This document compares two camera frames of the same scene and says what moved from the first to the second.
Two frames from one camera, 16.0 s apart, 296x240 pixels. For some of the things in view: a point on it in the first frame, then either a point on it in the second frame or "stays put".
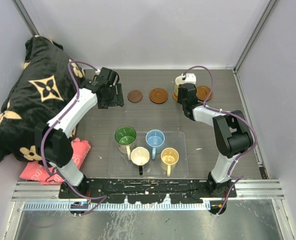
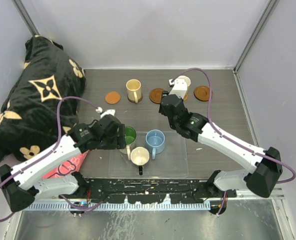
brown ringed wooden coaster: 158,96 stays put
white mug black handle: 140,156 stays put
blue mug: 155,142 stays put
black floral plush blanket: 48,79 stays put
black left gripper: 117,100 to 118,142
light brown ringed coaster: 203,92 stays put
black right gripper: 179,100 to 161,110
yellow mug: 169,157 to 133,89
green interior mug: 125,137 stays put
